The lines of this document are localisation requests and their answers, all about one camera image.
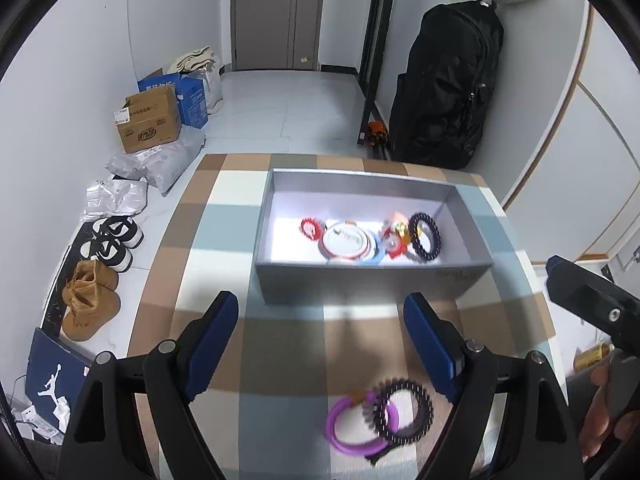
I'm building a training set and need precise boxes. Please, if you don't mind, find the blue-rimmed white button badge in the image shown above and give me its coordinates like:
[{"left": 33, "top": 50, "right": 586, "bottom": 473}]
[{"left": 319, "top": 228, "right": 388, "bottom": 267}]

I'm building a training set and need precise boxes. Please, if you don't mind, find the pink figurine keychain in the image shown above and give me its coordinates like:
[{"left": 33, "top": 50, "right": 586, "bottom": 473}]
[{"left": 381, "top": 211, "right": 411, "bottom": 259}]

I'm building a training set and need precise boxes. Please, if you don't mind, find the dark beaded bracelet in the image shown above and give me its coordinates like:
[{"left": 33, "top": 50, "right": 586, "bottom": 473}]
[
  {"left": 406, "top": 211, "right": 444, "bottom": 264},
  {"left": 372, "top": 381, "right": 434, "bottom": 438}
]

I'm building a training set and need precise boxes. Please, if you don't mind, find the white red-rimmed button badge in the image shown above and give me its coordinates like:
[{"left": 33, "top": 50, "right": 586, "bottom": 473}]
[{"left": 319, "top": 221, "right": 371, "bottom": 260}]

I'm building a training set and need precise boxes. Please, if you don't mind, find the red frilled small badge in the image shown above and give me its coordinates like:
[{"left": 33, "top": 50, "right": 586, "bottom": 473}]
[{"left": 299, "top": 218, "right": 326, "bottom": 242}]

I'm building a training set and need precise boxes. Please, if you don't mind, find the person's right hand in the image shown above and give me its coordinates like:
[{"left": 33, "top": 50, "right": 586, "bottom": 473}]
[{"left": 578, "top": 364, "right": 639, "bottom": 462}]

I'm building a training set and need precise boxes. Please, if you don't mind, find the gold can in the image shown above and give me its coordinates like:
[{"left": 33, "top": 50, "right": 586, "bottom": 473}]
[{"left": 573, "top": 342, "right": 615, "bottom": 373}]

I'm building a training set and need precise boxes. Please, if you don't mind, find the checkered brown blue mat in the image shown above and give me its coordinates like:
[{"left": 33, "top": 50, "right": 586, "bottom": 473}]
[{"left": 128, "top": 154, "right": 563, "bottom": 479}]

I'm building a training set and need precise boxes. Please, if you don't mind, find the tan suede boot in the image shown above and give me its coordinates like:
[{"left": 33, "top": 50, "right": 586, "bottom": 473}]
[{"left": 62, "top": 260, "right": 120, "bottom": 342}]

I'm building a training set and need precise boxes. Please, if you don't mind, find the black white sneaker upper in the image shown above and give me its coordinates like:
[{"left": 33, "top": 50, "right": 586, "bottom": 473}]
[{"left": 92, "top": 216, "right": 144, "bottom": 249}]

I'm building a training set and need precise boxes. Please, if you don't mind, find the black white sneaker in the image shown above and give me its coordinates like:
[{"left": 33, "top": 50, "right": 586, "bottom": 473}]
[
  {"left": 92, "top": 216, "right": 144, "bottom": 249},
  {"left": 79, "top": 235, "right": 134, "bottom": 273}
]

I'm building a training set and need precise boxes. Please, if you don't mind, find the blue Jordan shoe box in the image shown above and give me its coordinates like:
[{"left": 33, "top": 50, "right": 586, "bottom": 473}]
[{"left": 25, "top": 328, "right": 91, "bottom": 434}]

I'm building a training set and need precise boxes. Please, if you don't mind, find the black white sneaker lower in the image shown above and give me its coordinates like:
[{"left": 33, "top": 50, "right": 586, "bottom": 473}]
[{"left": 79, "top": 235, "right": 134, "bottom": 273}]

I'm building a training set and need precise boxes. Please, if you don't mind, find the grey open cardboard box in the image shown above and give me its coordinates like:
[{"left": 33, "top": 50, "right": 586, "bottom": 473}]
[{"left": 254, "top": 169, "right": 492, "bottom": 307}]

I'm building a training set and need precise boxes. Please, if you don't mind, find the silver crumpled plastic bag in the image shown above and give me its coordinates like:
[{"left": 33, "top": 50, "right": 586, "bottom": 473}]
[{"left": 81, "top": 179, "right": 149, "bottom": 221}]

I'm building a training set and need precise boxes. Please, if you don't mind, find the grey plastic mailer bag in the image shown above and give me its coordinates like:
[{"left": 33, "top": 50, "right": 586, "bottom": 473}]
[{"left": 106, "top": 128, "right": 206, "bottom": 196}]

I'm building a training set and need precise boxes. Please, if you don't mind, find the brown cardboard box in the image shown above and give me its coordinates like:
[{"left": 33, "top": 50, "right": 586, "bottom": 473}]
[{"left": 114, "top": 84, "right": 182, "bottom": 154}]

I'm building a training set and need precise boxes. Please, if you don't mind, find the orange black tool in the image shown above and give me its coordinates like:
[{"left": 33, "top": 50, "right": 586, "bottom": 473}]
[{"left": 364, "top": 120, "right": 390, "bottom": 148}]

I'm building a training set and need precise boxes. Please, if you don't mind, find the blue cardboard box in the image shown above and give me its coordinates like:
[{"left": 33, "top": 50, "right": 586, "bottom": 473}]
[{"left": 138, "top": 73, "right": 208, "bottom": 129}]

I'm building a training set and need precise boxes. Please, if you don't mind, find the black large bag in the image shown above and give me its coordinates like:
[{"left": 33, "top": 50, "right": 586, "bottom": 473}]
[{"left": 388, "top": 0, "right": 504, "bottom": 170}]

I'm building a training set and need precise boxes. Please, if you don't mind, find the white bag with cloth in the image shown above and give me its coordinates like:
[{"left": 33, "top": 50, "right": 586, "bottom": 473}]
[{"left": 168, "top": 46, "right": 224, "bottom": 115}]

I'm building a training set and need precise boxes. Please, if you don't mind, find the grey door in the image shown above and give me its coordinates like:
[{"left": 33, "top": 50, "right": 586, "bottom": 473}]
[{"left": 231, "top": 0, "right": 323, "bottom": 72}]

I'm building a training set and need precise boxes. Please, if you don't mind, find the black spiral hair tie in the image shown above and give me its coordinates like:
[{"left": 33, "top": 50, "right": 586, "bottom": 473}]
[{"left": 361, "top": 378, "right": 435, "bottom": 467}]

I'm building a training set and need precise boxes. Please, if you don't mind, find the dark beaded bracelet on mat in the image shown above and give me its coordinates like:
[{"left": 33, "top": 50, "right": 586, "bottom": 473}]
[{"left": 372, "top": 381, "right": 434, "bottom": 438}]

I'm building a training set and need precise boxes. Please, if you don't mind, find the purple bangle bracelet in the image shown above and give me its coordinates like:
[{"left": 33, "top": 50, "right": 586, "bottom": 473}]
[{"left": 324, "top": 392, "right": 402, "bottom": 458}]

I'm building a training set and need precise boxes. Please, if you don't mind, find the black metal rack frame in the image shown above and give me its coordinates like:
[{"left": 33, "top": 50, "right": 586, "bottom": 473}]
[{"left": 357, "top": 0, "right": 394, "bottom": 145}]

